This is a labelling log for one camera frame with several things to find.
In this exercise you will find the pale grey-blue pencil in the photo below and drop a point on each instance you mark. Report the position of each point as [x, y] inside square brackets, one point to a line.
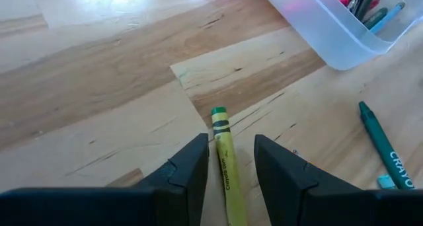
[386, 18]

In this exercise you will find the short dark pen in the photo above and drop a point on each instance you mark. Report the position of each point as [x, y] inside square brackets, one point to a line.
[367, 3]

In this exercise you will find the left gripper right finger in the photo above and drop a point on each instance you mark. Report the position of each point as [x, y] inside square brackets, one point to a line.
[314, 203]

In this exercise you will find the dark green crayon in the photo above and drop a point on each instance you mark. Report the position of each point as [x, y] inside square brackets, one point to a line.
[376, 17]

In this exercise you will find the teal crayon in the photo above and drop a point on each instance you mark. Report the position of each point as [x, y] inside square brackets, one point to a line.
[383, 146]

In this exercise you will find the yellow-green crayon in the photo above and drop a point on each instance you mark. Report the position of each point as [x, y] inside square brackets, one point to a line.
[226, 166]

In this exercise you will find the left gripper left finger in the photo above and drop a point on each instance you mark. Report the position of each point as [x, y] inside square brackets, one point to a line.
[158, 203]

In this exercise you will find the pink-lidded clear supply box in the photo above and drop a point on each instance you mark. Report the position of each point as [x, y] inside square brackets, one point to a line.
[314, 24]

